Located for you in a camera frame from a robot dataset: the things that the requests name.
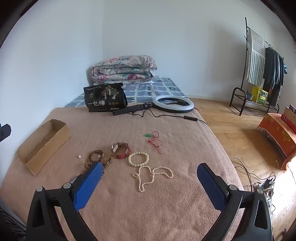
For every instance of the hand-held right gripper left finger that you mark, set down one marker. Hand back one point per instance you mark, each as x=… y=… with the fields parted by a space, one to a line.
x=89 y=183

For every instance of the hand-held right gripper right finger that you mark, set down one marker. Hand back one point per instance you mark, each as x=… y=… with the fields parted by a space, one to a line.
x=211 y=187

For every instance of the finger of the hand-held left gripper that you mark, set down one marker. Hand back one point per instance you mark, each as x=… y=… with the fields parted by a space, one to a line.
x=4 y=132

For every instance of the cardboard box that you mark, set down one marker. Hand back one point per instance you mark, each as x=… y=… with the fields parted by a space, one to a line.
x=32 y=160

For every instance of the tan blanket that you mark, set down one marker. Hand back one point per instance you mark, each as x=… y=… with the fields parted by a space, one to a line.
x=173 y=143

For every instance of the black snack bag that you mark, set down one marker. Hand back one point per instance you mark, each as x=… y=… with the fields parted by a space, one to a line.
x=104 y=102

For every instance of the folded black tripod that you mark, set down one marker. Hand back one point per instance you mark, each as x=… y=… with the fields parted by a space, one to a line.
x=129 y=109

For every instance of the orange patterned cloth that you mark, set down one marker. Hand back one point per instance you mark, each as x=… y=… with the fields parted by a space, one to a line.
x=277 y=132

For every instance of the small plant pot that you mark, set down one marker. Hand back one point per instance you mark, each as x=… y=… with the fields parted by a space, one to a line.
x=249 y=95

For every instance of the black clothes rack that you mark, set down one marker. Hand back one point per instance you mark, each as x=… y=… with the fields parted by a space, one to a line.
x=235 y=89

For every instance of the yellow green box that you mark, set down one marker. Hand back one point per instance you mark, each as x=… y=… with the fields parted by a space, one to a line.
x=260 y=95

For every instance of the red white boxes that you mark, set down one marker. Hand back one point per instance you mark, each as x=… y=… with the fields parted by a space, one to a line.
x=289 y=117

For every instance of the blue checked bed sheet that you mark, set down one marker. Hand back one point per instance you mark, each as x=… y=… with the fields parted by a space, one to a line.
x=161 y=88

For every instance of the folded floral quilt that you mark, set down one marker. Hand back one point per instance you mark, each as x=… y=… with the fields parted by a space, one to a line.
x=123 y=68

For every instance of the dark hanging clothes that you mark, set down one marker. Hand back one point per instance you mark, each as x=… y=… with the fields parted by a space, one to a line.
x=274 y=69

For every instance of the striped green white cloth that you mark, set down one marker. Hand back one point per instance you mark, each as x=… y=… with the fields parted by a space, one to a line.
x=255 y=58

